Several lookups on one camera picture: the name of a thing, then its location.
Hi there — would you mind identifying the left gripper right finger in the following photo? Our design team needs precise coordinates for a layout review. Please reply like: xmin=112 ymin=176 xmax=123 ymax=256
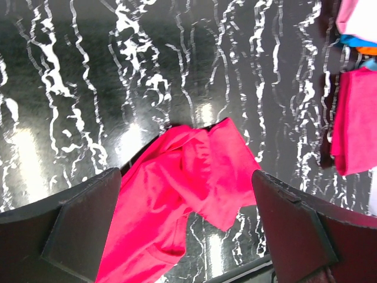
xmin=252 ymin=170 xmax=376 ymax=282

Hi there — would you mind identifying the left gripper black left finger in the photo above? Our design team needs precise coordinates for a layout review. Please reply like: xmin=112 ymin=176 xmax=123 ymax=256
xmin=1 ymin=167 xmax=121 ymax=282

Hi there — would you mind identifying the folded pink t shirt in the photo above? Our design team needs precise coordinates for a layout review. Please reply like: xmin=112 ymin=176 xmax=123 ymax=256
xmin=336 ymin=0 xmax=376 ymax=43

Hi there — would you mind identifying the folded orange t shirt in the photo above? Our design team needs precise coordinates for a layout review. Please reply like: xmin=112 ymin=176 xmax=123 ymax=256
xmin=356 ymin=47 xmax=377 ymax=56

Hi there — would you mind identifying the folded cyan t shirt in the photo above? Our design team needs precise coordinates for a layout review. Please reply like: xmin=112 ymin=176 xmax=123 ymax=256
xmin=362 ymin=58 xmax=377 ymax=71

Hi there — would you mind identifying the crimson t shirt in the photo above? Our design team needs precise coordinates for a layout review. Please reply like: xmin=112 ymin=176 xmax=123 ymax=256
xmin=331 ymin=67 xmax=376 ymax=176
xmin=96 ymin=118 xmax=260 ymax=282

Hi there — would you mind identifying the black marble pattern mat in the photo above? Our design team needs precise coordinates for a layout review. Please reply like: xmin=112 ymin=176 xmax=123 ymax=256
xmin=0 ymin=0 xmax=377 ymax=281

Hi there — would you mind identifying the folded blue t shirt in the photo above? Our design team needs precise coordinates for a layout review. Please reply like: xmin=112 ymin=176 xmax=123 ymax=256
xmin=340 ymin=34 xmax=377 ymax=48

